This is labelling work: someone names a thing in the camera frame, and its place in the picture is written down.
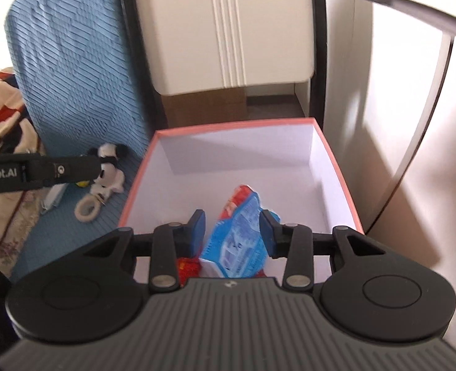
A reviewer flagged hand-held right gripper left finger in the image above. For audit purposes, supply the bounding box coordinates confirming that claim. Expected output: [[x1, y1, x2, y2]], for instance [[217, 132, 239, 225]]
[[82, 209, 207, 294]]

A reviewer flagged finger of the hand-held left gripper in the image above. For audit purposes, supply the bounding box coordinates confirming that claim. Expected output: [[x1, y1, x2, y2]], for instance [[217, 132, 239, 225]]
[[26, 154, 102, 190]]

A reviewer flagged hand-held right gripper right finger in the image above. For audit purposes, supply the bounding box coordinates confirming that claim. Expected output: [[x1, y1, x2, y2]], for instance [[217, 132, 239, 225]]
[[259, 209, 388, 292]]

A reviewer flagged blue snack packet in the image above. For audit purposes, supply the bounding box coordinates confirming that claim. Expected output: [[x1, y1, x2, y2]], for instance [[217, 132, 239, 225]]
[[199, 185, 281, 279]]

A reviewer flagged red foil snack packet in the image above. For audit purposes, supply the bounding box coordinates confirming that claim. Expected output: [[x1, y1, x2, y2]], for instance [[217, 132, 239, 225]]
[[176, 257, 202, 281]]

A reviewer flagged panda plush toy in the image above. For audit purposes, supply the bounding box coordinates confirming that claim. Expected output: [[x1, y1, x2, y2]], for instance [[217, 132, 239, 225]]
[[74, 144, 129, 224]]

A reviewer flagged pink cardboard box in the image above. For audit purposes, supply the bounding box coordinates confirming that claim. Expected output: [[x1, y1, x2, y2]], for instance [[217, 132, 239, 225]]
[[118, 117, 366, 279]]

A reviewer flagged floral bed sheet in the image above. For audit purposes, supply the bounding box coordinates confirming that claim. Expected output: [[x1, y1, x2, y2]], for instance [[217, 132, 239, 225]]
[[0, 151, 54, 267]]

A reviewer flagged blue textured mat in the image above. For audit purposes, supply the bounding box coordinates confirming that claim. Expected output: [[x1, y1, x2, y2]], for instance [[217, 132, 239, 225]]
[[4, 0, 155, 283]]

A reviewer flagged white plastic panel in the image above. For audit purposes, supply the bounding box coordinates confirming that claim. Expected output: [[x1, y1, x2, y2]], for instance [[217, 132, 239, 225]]
[[129, 0, 316, 96]]

